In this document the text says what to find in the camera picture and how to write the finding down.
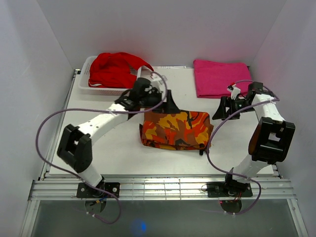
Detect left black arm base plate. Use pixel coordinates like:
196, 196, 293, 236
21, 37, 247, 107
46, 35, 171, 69
76, 182, 120, 198

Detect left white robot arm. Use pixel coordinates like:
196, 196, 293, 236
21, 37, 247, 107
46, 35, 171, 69
57, 78, 180, 198

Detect white plastic basket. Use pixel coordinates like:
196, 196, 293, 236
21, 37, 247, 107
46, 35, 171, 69
79, 56, 150, 96

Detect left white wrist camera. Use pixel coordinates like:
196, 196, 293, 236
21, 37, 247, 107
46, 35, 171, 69
150, 72, 167, 85

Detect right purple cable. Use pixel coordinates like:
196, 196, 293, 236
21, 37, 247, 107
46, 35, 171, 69
197, 80, 281, 216

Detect red garment in basket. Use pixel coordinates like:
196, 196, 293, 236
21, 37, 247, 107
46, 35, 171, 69
88, 52, 154, 89

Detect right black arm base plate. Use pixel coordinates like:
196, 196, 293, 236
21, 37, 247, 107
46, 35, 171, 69
201, 182, 253, 198

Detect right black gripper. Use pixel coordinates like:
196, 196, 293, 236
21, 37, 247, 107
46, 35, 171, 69
211, 96, 255, 121

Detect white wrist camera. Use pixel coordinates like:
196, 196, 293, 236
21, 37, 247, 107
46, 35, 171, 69
227, 83, 241, 100
150, 72, 167, 85

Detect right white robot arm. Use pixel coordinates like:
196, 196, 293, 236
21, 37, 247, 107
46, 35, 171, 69
207, 81, 295, 198

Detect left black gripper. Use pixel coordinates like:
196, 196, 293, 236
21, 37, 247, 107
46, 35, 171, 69
140, 90, 180, 115

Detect pink folded trousers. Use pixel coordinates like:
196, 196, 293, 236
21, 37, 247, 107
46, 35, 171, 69
193, 59, 252, 99

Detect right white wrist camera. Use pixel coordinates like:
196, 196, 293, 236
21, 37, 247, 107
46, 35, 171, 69
227, 83, 241, 100

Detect orange camouflage trousers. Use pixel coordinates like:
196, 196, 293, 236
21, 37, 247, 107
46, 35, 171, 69
139, 110, 214, 155

